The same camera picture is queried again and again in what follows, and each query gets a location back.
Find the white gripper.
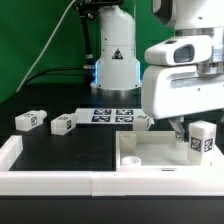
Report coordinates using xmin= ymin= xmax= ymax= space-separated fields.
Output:
xmin=141 ymin=65 xmax=224 ymax=141

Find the white square table top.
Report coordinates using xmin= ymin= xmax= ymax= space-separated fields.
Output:
xmin=116 ymin=131 xmax=224 ymax=172

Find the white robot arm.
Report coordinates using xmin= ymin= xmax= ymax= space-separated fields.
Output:
xmin=91 ymin=0 xmax=224 ymax=120

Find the white U-shaped fence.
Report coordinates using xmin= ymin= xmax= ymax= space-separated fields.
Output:
xmin=0 ymin=136 xmax=224 ymax=196

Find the white sheet with markers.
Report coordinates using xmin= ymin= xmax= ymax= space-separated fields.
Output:
xmin=75 ymin=108 xmax=154 ymax=124

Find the black stand pole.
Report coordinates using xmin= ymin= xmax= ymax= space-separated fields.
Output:
xmin=72 ymin=0 xmax=124 ymax=66

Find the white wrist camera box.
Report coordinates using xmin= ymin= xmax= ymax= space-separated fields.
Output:
xmin=144 ymin=35 xmax=212 ymax=66

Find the black cable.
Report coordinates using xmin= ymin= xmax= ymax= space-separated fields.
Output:
xmin=18 ymin=67 xmax=94 ymax=93

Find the white cable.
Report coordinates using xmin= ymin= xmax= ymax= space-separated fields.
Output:
xmin=15 ymin=0 xmax=78 ymax=93

